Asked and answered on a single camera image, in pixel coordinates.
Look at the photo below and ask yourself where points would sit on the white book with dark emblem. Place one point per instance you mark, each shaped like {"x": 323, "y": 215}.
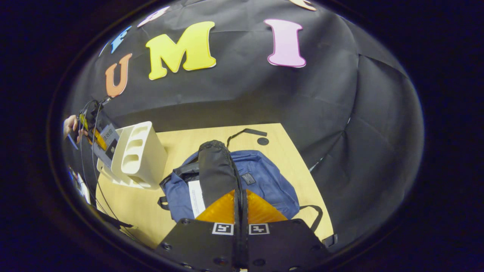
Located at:
{"x": 109, "y": 149}

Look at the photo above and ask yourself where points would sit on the colourful printed banner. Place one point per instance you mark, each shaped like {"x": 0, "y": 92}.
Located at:
{"x": 81, "y": 187}

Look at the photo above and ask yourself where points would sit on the black backdrop cloth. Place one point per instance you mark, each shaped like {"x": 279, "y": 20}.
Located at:
{"x": 340, "y": 132}

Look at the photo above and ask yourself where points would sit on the black round sticker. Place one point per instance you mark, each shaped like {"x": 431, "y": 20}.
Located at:
{"x": 262, "y": 141}

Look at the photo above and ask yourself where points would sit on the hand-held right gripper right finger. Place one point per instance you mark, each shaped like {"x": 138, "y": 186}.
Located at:
{"x": 283, "y": 245}

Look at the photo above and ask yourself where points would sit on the blue schoolbag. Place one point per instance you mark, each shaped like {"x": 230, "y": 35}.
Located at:
{"x": 264, "y": 189}

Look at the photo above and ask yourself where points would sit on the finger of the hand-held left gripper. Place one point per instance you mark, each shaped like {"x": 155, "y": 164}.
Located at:
{"x": 99, "y": 140}

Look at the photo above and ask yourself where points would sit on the white plastic bookshelf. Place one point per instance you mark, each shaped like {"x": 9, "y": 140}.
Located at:
{"x": 151, "y": 158}

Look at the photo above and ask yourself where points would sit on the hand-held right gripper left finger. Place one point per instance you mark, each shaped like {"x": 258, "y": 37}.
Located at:
{"x": 200, "y": 245}

